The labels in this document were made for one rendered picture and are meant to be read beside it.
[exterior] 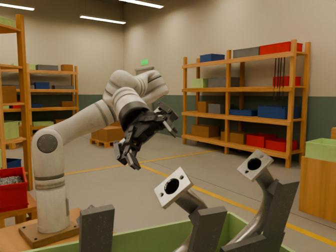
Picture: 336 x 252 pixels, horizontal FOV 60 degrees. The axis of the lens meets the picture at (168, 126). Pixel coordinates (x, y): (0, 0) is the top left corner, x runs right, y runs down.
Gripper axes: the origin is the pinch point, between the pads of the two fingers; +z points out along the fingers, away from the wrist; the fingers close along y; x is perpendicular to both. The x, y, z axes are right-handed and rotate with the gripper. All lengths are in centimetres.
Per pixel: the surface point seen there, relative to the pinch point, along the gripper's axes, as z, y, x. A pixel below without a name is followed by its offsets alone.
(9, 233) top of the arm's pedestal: -38, -61, 14
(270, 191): 11.5, 10.9, 16.2
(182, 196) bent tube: 14.1, 0.2, -0.6
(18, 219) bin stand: -88, -93, 41
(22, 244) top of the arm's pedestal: -29, -55, 15
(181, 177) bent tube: 12.2, 1.8, -1.8
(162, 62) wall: -799, 76, 360
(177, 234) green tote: -7.7, -14.5, 32.7
